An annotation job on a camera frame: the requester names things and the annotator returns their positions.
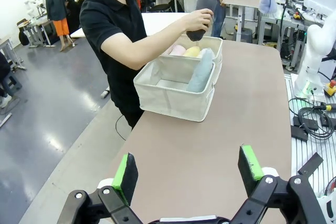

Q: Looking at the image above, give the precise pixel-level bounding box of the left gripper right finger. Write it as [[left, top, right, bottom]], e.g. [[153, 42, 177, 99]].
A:
[[230, 144, 328, 224]]

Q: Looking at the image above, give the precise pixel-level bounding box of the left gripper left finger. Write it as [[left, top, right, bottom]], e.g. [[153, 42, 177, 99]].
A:
[[57, 152, 148, 224]]

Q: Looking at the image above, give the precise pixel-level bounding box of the dark grey towel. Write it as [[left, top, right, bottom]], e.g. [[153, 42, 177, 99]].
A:
[[186, 0, 218, 42]]

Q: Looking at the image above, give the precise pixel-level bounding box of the mint green towel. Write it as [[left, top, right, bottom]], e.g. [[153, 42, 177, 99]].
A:
[[186, 48, 214, 93]]

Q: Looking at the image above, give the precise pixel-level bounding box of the yellow towel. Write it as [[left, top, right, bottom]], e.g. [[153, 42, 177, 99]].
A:
[[183, 46, 202, 58]]

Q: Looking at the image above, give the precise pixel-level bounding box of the pink towel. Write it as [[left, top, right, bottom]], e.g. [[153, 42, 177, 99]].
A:
[[169, 44, 187, 57]]

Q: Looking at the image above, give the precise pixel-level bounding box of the person's right forearm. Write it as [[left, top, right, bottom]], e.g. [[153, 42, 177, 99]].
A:
[[115, 15, 191, 71]]

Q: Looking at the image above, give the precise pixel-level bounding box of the person's right hand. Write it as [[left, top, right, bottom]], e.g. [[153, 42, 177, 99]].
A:
[[183, 8, 215, 32]]

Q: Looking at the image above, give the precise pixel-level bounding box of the black power adapter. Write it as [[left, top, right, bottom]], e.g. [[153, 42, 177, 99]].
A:
[[293, 115, 320, 131], [290, 125, 309, 142]]

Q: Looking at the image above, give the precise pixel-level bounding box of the beige fabric storage box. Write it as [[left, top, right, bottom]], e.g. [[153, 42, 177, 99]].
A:
[[133, 55, 216, 123], [157, 36, 224, 86]]

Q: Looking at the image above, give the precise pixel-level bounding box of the yellow emergency stop button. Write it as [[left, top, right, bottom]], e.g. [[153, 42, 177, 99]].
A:
[[323, 79, 336, 98]]

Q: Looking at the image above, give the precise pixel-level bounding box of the grey step stool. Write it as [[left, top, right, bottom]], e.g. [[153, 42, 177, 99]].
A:
[[1, 71, 23, 97]]

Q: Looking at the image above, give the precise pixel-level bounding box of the person in black polo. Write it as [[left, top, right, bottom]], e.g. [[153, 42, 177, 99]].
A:
[[79, 0, 148, 130]]

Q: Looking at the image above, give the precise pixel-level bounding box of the seated bystander in black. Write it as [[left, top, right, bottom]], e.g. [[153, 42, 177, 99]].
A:
[[65, 0, 81, 36]]

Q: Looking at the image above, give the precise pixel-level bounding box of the bystander in orange shorts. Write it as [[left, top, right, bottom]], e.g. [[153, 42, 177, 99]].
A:
[[45, 0, 76, 51]]

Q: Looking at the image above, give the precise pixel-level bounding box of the black metal bracket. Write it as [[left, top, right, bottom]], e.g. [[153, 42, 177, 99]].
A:
[[297, 152, 324, 176]]

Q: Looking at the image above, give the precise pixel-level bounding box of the coiled black cable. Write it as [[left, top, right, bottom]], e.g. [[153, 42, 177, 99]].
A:
[[288, 98, 336, 140]]

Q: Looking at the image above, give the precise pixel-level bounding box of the metal frame lab table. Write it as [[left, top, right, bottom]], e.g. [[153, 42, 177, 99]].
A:
[[17, 16, 56, 49]]

